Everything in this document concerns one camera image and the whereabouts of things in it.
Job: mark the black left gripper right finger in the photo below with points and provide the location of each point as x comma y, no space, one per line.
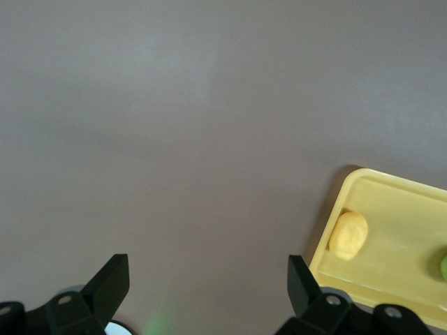
304,289

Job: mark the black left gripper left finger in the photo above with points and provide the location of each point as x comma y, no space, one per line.
104,289

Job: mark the yellow potato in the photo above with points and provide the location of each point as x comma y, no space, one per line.
349,235

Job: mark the green apple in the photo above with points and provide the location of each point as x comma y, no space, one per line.
444,267

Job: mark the yellow plastic tray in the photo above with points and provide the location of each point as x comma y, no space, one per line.
401,227

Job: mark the brown table mat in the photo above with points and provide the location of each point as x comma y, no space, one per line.
174,139

